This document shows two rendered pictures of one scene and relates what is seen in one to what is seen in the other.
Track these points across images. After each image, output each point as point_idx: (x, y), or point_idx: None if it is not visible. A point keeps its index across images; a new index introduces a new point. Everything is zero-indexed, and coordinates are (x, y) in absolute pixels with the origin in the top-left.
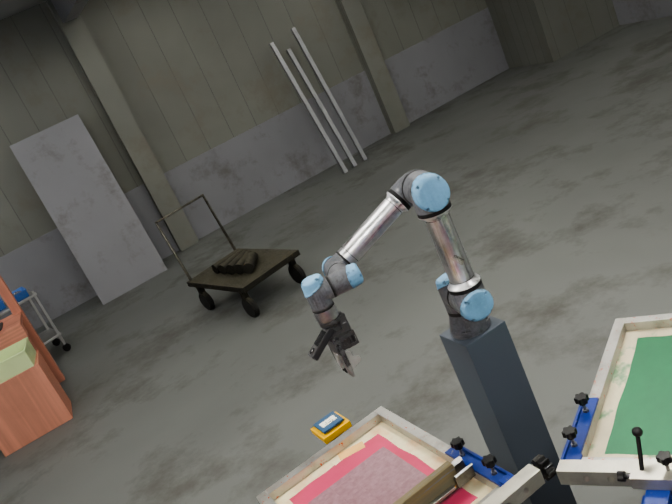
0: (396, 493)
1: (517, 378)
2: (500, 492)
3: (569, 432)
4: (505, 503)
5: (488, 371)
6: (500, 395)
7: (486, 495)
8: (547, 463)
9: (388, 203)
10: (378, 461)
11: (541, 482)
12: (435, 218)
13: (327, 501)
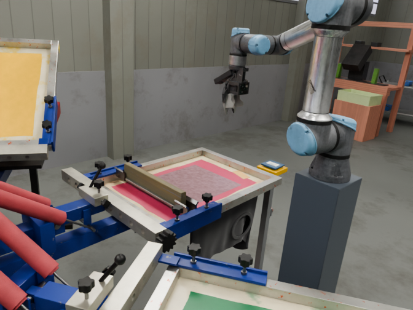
0: (188, 190)
1: (318, 241)
2: (139, 214)
3: (190, 246)
4: (129, 219)
5: (299, 208)
6: (296, 234)
7: (157, 219)
8: (162, 238)
9: None
10: (225, 184)
11: (152, 242)
12: (313, 31)
13: (193, 170)
